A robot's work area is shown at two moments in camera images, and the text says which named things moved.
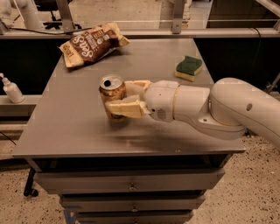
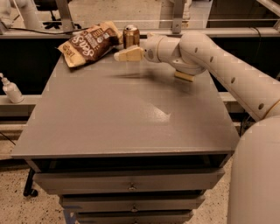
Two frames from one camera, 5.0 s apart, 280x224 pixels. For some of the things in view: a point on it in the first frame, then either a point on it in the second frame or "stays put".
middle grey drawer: (133, 202) stays put
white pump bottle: (12, 91) stays put
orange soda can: (112, 87) → (130, 36)
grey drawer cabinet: (115, 171) stays put
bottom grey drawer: (135, 217) stays put
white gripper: (159, 100) → (151, 48)
